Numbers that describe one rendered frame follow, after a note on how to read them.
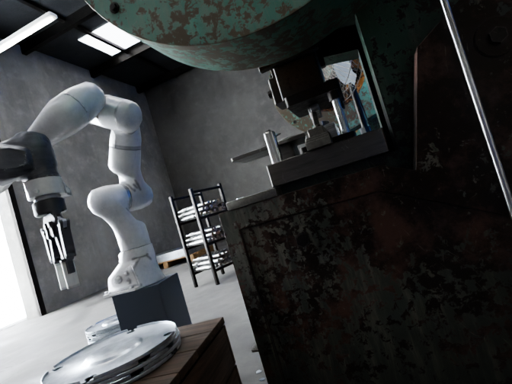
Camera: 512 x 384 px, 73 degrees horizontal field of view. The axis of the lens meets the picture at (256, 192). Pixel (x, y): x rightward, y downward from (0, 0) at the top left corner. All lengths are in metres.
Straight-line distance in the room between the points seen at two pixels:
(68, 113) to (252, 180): 7.19
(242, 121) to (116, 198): 7.11
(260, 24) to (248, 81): 7.73
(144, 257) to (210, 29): 0.86
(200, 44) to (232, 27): 0.07
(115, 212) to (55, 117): 0.39
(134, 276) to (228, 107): 7.36
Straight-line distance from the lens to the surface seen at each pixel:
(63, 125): 1.11
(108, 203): 1.30
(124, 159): 1.31
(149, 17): 0.82
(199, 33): 0.75
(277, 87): 1.11
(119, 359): 0.85
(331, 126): 1.03
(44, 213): 1.03
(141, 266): 1.33
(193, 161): 8.76
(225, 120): 8.46
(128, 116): 1.19
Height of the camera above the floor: 0.61
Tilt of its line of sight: 2 degrees up
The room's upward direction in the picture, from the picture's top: 17 degrees counter-clockwise
